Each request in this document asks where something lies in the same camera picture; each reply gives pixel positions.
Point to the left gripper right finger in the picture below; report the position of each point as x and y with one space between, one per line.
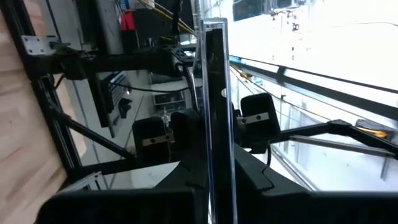
311 208

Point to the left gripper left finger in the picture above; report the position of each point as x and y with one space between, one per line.
124 208

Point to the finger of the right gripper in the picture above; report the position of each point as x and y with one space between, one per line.
186 133
258 133

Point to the clear black-tray jewel case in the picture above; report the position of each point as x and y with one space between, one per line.
217 93

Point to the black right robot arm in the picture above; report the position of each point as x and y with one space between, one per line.
124 62

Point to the silver aluminium extrusion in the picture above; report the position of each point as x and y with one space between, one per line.
81 182

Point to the black computer mouse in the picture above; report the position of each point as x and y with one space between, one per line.
125 107

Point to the backlit computer keyboard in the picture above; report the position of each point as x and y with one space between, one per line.
118 90

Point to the long black horizontal bar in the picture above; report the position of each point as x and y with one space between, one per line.
342 101

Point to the dark keyboard desk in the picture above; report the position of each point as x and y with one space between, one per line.
99 102

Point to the red box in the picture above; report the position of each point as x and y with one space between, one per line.
127 21

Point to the grey desk panel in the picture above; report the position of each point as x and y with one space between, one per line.
109 28

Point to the black aluminium table frame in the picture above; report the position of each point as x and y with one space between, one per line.
57 130

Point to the silver corner bracket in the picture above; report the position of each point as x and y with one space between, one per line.
37 45

